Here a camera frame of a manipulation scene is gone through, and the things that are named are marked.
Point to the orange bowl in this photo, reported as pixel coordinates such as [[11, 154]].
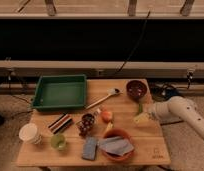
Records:
[[118, 132]]

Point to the green cup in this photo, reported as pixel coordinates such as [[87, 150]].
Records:
[[58, 142]]

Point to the purple bowl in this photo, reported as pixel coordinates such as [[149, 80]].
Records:
[[136, 89]]

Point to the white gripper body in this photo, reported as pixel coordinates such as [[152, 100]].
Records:
[[158, 110]]

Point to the striped flat box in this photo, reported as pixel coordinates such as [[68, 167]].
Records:
[[61, 123]]

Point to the orange round fruit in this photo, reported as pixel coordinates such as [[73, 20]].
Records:
[[107, 116]]

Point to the white paper cup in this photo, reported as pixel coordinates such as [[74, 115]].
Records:
[[29, 133]]

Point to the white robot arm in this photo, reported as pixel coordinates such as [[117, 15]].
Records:
[[178, 106]]

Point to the small yellow vegetable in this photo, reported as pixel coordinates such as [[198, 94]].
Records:
[[109, 126]]

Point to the wooden handled brush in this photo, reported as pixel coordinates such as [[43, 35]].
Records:
[[111, 92]]

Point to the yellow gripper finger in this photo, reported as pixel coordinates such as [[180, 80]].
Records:
[[141, 118]]

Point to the blue sponge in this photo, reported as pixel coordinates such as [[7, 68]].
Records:
[[89, 148]]

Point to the dark grape bunch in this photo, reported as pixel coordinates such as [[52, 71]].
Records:
[[85, 125]]

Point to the green pepper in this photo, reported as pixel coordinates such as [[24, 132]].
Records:
[[140, 108]]

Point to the green plastic tray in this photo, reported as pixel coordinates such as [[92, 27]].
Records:
[[60, 93]]

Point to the blue folded cloth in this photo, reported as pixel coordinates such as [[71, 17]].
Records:
[[116, 145]]

